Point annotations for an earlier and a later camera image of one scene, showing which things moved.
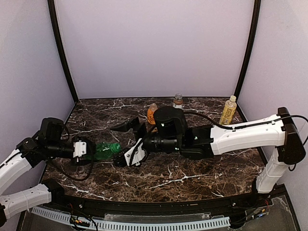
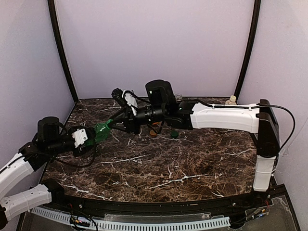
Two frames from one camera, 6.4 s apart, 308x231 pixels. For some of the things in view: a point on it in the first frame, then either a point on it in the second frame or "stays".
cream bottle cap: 233,98 stays
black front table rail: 222,205 stays
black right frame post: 257,10 stays
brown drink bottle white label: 178,101 stays
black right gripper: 143,134 -> 131,119
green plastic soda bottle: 103,150 -> 102,133
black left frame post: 52,8 stays
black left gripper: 87,147 -> 78,147
